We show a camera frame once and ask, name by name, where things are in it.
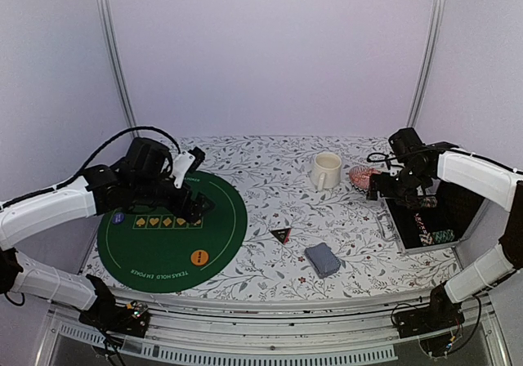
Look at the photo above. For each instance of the blue playing card deck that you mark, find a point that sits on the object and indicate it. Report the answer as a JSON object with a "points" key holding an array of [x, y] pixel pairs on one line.
{"points": [[324, 262]]}

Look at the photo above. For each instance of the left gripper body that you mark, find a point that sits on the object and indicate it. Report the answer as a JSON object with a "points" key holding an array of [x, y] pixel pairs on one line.
{"points": [[148, 191]]}

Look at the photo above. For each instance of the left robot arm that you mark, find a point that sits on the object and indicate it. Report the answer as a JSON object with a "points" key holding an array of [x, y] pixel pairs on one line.
{"points": [[44, 209]]}

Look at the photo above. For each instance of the floral tablecloth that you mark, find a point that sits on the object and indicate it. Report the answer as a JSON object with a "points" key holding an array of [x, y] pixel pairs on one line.
{"points": [[272, 175]]}

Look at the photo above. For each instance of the red patterned bowl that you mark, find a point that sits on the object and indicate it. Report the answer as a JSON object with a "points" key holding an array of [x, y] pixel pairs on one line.
{"points": [[359, 177]]}

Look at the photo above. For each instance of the purple small blind button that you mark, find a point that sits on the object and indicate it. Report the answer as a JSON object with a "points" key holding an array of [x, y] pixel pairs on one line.
{"points": [[118, 218]]}

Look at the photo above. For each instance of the black red triangular chip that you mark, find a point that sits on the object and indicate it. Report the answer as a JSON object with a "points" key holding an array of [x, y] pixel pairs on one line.
{"points": [[282, 235]]}

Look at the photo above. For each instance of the poker chips in case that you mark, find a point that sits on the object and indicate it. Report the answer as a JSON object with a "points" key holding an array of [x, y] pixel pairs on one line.
{"points": [[433, 225]]}

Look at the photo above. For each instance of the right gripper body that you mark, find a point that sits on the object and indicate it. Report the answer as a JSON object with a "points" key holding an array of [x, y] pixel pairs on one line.
{"points": [[404, 188]]}

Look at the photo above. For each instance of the white ceramic mug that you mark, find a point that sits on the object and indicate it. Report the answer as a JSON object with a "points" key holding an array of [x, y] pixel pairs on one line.
{"points": [[326, 171]]}

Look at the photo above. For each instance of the left aluminium frame post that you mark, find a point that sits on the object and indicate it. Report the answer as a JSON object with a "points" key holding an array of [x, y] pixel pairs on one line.
{"points": [[107, 26]]}

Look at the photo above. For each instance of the orange big blind button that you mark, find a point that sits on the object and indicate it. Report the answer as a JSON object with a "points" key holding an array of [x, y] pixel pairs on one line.
{"points": [[199, 257]]}

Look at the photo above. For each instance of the green poker mat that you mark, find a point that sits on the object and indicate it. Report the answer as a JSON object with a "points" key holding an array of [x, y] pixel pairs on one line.
{"points": [[150, 251]]}

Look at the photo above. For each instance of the front aluminium rail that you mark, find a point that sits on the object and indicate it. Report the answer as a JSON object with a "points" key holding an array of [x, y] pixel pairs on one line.
{"points": [[350, 331]]}

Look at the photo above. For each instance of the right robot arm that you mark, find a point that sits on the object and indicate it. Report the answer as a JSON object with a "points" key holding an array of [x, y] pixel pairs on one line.
{"points": [[500, 185]]}

